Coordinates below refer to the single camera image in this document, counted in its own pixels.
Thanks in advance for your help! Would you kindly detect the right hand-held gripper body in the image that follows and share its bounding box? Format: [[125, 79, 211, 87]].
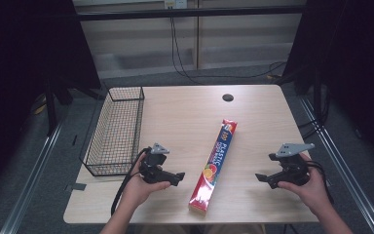
[[268, 142, 316, 188]]

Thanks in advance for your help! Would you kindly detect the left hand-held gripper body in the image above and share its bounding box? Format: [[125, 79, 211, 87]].
[[138, 142, 171, 185]]

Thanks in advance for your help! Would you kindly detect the person's right hand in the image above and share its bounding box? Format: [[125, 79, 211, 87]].
[[277, 152, 334, 216]]

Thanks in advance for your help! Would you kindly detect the person's left hand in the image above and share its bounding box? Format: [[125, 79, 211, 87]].
[[122, 155, 171, 210]]

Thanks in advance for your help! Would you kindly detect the red plastic wrap box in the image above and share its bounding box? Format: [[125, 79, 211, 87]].
[[187, 118, 239, 216]]

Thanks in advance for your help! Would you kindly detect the black metal stand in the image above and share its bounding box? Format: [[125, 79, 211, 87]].
[[296, 69, 334, 140], [44, 76, 106, 137]]

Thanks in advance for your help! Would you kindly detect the dark curtain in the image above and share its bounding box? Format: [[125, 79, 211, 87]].
[[280, 0, 374, 170], [0, 0, 102, 199]]

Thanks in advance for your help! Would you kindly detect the black horizontal bar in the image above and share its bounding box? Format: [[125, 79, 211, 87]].
[[76, 5, 307, 22]]

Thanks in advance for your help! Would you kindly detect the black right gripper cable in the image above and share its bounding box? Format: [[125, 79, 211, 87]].
[[306, 160, 336, 206]]

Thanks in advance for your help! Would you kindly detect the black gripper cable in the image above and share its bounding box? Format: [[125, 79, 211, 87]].
[[110, 146, 153, 216], [306, 160, 336, 206]]

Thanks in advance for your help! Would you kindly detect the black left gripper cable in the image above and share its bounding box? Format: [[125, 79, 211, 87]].
[[110, 146, 153, 216]]

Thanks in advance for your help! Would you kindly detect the black wire mesh basket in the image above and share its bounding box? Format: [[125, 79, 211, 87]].
[[79, 86, 146, 177]]

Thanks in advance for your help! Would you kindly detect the metal floor rail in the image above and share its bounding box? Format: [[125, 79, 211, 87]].
[[0, 121, 64, 234], [298, 96, 374, 234]]

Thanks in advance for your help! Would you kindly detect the black floor cable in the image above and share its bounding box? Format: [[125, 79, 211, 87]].
[[169, 17, 288, 86]]

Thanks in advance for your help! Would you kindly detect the white wall outlet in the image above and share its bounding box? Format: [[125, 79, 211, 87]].
[[164, 0, 189, 10]]

